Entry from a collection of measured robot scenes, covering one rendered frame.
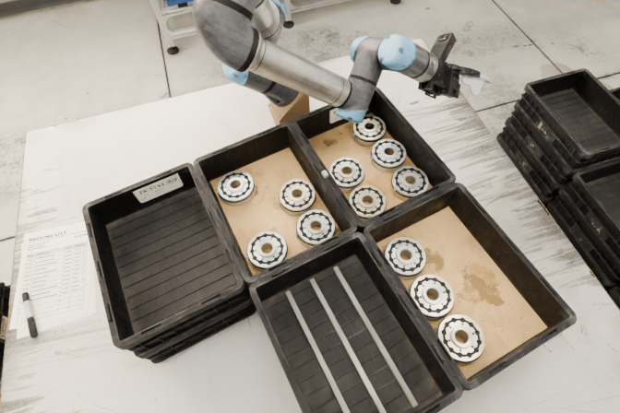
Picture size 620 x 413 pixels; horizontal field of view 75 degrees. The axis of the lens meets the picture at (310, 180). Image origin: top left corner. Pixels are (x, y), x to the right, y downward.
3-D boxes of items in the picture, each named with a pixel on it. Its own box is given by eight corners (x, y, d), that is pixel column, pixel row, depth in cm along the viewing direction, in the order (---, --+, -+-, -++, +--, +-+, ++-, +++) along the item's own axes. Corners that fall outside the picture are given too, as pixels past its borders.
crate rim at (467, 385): (359, 233, 100) (360, 229, 98) (457, 184, 107) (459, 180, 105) (463, 394, 80) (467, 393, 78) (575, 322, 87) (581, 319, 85)
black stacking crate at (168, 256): (102, 226, 115) (82, 206, 105) (201, 183, 121) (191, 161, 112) (137, 359, 95) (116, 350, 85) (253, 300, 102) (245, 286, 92)
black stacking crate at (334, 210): (203, 183, 121) (192, 161, 112) (292, 146, 128) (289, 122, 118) (255, 300, 102) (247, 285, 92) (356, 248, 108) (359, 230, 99)
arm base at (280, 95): (267, 90, 144) (244, 80, 137) (290, 54, 138) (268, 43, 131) (282, 115, 135) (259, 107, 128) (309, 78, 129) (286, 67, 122)
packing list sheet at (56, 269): (17, 236, 126) (17, 235, 126) (94, 215, 129) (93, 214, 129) (8, 342, 109) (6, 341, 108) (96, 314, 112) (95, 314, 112)
